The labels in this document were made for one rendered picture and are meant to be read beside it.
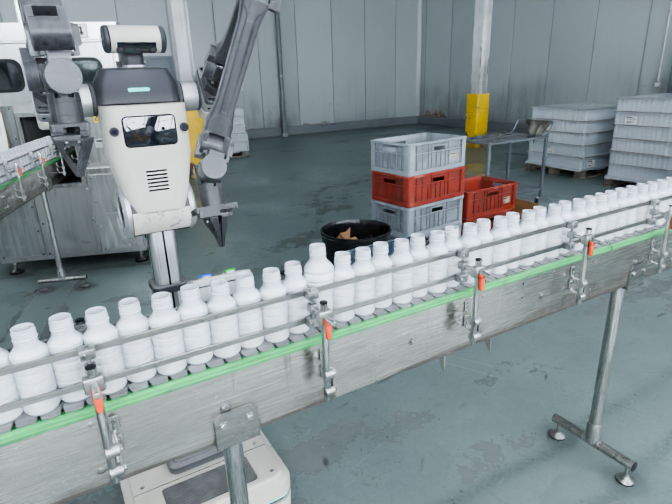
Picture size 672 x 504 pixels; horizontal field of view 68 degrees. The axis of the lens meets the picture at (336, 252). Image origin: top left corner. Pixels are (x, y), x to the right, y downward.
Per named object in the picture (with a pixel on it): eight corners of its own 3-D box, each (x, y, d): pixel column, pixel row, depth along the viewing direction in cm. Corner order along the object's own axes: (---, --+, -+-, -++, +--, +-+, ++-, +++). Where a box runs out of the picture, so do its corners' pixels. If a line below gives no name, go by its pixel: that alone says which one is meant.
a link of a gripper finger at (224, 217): (235, 244, 120) (228, 205, 120) (206, 249, 117) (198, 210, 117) (228, 246, 126) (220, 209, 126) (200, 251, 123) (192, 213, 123)
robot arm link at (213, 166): (232, 145, 126) (197, 135, 123) (242, 133, 115) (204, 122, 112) (222, 191, 125) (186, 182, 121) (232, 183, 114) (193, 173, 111)
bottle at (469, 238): (482, 281, 140) (486, 225, 135) (466, 286, 137) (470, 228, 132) (467, 274, 145) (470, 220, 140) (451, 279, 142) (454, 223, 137)
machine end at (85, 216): (52, 228, 573) (9, 39, 507) (170, 218, 599) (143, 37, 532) (-5, 279, 426) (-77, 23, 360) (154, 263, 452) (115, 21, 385)
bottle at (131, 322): (120, 377, 100) (104, 303, 94) (146, 364, 104) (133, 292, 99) (137, 388, 97) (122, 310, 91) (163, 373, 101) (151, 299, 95)
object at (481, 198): (467, 219, 396) (468, 192, 389) (430, 209, 429) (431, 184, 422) (516, 207, 428) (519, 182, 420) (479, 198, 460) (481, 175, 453)
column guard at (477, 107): (475, 148, 1059) (478, 94, 1023) (461, 146, 1092) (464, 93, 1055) (488, 146, 1078) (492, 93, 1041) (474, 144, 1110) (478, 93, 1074)
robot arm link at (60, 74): (76, 23, 93) (21, 23, 88) (82, 16, 83) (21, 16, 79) (89, 91, 97) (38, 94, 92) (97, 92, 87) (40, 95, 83)
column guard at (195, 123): (189, 179, 831) (180, 110, 794) (183, 175, 863) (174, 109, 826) (212, 176, 849) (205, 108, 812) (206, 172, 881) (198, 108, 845)
